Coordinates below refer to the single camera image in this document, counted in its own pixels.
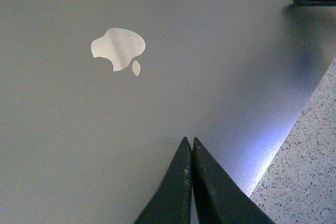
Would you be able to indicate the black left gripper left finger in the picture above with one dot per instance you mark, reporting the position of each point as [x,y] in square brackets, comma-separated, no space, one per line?
[171,203]

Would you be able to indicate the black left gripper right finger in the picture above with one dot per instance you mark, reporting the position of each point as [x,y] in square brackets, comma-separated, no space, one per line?
[218,199]

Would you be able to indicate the grey laptop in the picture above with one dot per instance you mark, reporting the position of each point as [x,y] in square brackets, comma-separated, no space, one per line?
[96,96]

